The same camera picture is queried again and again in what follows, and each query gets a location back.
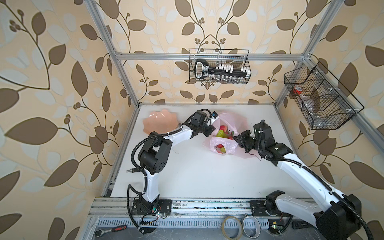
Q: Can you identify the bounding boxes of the tape roll left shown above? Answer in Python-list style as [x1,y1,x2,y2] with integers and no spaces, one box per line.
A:
[221,216,243,240]

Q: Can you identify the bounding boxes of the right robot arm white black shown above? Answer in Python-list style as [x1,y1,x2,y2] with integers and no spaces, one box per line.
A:
[233,120,374,240]

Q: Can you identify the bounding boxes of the pink fruit plate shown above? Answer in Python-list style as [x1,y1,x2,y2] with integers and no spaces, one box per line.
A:
[143,109,179,135]

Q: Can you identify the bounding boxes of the black wire basket centre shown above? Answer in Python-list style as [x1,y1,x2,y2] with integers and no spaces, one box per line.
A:
[189,48,252,85]

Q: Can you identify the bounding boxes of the orange black screwdriver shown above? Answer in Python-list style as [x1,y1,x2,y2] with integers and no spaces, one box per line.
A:
[126,168,140,173]

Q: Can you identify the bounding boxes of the tape roll right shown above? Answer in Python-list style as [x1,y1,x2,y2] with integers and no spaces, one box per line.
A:
[242,216,262,239]

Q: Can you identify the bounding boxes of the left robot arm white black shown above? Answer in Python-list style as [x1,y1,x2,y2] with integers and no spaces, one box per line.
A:
[127,109,219,216]

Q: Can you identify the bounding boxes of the black adjustable wrench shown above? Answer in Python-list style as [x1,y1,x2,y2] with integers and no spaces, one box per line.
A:
[292,221,314,230]

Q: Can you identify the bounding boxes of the black wire basket right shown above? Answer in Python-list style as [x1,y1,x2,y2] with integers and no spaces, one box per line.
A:
[284,62,364,130]

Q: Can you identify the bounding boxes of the black wire basket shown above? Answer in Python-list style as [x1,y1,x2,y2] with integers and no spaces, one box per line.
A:
[189,48,252,85]
[284,62,364,130]

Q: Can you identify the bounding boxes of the pink plastic bag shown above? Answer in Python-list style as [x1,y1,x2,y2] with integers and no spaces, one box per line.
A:
[204,112,260,159]

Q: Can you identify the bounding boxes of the red capped plastic bottle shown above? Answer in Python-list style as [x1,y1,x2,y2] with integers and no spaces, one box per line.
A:
[292,86,307,100]

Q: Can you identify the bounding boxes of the red dragon fruit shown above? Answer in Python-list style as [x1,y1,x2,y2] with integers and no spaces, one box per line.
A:
[216,125,234,140]

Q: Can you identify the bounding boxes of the aluminium frame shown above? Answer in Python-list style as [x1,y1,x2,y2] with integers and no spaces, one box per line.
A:
[83,0,384,145]

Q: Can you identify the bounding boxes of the red handled ratchet wrench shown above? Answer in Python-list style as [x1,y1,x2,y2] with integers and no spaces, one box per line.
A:
[94,225,127,238]

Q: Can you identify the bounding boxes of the black socket tool set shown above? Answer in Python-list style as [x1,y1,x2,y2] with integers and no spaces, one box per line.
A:
[193,59,251,79]

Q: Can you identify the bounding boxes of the tape roll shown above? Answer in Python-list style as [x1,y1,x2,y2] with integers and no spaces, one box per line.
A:
[221,216,243,240]
[242,216,262,239]

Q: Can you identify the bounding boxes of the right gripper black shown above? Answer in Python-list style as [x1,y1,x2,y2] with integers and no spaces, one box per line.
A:
[232,129,263,153]

